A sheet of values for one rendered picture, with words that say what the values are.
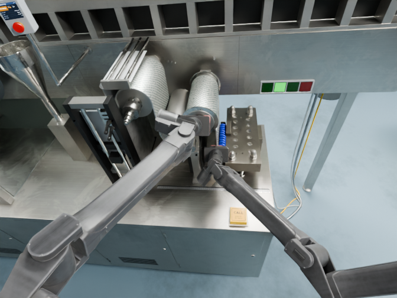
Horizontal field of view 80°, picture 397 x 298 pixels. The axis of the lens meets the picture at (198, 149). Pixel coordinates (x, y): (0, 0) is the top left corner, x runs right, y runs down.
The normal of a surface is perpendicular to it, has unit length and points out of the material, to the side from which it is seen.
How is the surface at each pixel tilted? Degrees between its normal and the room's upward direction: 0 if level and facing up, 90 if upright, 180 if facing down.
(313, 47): 90
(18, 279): 17
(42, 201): 0
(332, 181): 0
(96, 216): 25
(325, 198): 0
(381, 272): 47
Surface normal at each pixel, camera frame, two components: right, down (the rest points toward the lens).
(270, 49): -0.10, 0.74
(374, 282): -0.73, -0.14
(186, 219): -0.09, -0.67
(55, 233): 0.19, -0.74
